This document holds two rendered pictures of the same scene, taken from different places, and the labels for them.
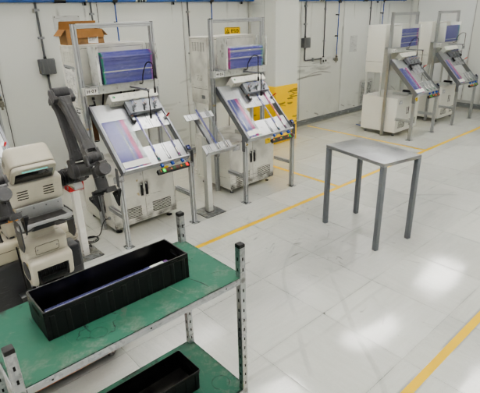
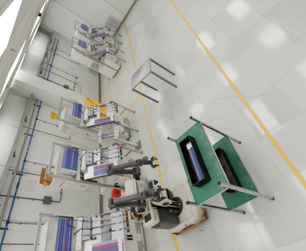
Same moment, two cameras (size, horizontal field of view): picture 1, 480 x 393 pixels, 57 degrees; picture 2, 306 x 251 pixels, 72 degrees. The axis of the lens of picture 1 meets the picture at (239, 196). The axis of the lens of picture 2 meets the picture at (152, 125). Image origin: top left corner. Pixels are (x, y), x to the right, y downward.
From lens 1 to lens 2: 1.09 m
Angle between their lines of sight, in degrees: 15
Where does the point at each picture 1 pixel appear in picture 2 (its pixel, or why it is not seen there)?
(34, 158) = (132, 185)
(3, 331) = (203, 195)
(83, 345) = (215, 168)
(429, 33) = (81, 36)
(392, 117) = (113, 64)
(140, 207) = not seen: hidden behind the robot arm
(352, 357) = (219, 103)
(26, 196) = not seen: hidden behind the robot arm
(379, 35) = (77, 55)
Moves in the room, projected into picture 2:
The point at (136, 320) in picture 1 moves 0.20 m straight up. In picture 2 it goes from (209, 153) to (197, 148)
